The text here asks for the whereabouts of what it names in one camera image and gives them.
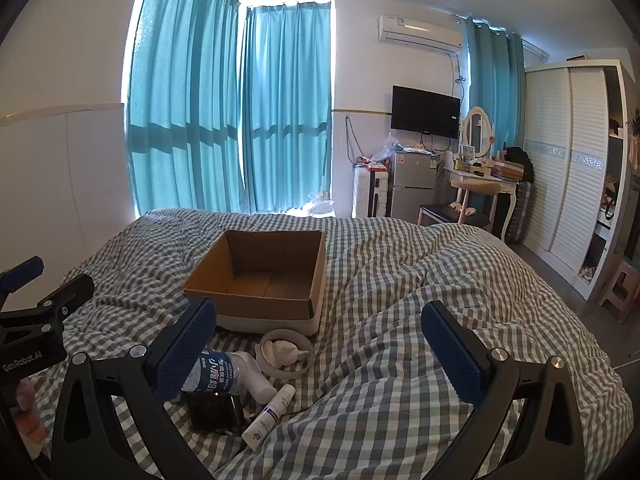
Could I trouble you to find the white tube bottle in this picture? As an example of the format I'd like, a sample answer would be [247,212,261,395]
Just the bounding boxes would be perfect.
[241,384,297,451]

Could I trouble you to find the narrow teal curtain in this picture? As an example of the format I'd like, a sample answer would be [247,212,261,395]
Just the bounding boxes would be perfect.
[240,0,333,213]

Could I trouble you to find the wide teal curtain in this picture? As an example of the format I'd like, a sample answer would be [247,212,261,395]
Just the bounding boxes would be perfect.
[122,0,248,216]

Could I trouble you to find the teal curtain beside wardrobe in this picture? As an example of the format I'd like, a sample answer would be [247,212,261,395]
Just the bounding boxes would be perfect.
[462,17,526,211]

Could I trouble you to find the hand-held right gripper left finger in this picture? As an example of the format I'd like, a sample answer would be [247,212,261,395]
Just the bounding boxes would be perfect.
[50,297,218,480]

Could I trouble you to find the white air conditioner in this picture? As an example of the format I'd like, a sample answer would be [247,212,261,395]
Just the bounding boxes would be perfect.
[376,13,463,54]

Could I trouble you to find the silver small fridge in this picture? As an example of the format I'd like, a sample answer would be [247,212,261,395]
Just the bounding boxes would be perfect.
[390,150,437,221]

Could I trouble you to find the white plastic bag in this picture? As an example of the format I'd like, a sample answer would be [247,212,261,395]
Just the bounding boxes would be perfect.
[302,190,335,218]

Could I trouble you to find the dark suitcase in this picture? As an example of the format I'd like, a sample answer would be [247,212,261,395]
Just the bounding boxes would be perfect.
[507,180,533,243]

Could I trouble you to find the clear water bottle blue label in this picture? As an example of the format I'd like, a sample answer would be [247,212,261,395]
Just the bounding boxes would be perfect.
[180,351,246,403]

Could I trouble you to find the pink plastic stool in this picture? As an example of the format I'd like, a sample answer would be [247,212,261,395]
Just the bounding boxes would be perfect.
[597,259,638,323]

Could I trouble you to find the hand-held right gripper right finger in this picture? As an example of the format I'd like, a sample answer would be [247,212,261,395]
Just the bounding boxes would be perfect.
[421,300,588,480]

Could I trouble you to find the clear plastic bags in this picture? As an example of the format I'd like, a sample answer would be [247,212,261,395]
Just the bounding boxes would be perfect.
[372,132,401,161]

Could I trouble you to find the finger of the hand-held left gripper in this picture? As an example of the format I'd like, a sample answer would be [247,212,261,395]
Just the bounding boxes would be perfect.
[0,274,96,333]
[0,256,45,313]

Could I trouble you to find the black bag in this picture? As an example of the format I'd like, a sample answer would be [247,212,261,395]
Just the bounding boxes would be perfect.
[504,146,535,181]

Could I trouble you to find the oval vanity mirror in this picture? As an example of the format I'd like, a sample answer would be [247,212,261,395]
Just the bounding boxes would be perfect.
[459,106,496,158]

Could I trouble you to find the white louvred wardrobe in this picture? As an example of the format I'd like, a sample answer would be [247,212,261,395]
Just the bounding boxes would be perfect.
[522,59,640,301]

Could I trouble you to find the black square case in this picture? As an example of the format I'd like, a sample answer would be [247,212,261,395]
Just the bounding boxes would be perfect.
[189,392,248,433]

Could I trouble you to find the person's left hand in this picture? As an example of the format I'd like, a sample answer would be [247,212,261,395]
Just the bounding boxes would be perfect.
[10,377,51,443]

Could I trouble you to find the dark wall cable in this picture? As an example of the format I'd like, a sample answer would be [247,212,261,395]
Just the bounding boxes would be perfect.
[345,115,363,166]

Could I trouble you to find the white suitcase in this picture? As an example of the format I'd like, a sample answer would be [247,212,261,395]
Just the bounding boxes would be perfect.
[352,165,391,218]

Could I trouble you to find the cardboard box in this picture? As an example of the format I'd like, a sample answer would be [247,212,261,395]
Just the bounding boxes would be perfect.
[182,230,328,337]

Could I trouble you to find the wooden chair dark seat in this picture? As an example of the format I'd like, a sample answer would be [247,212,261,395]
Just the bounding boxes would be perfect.
[416,180,501,233]

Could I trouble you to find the white hair dryer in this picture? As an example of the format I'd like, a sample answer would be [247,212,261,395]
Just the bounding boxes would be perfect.
[232,327,315,402]

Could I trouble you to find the black wall television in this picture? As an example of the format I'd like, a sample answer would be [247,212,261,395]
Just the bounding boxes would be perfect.
[390,85,462,140]

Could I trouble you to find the white dressing table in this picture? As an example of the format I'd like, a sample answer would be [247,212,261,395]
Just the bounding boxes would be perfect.
[442,165,521,241]

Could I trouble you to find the grey checked blanket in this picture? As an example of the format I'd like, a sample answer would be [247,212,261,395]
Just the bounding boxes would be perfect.
[0,207,633,480]

